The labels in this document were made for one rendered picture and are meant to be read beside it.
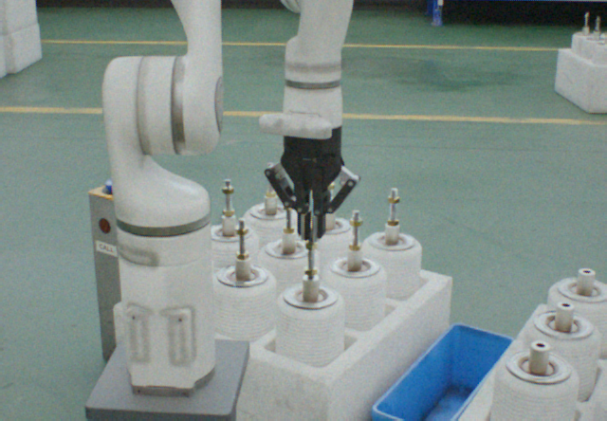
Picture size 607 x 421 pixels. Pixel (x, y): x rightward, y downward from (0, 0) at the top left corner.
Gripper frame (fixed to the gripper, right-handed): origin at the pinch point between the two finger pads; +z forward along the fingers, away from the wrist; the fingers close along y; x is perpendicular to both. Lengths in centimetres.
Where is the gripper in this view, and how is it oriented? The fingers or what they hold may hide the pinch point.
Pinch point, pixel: (311, 226)
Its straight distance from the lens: 110.9
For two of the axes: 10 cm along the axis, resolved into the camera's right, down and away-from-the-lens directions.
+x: -3.8, 3.1, -8.7
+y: -9.3, -1.3, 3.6
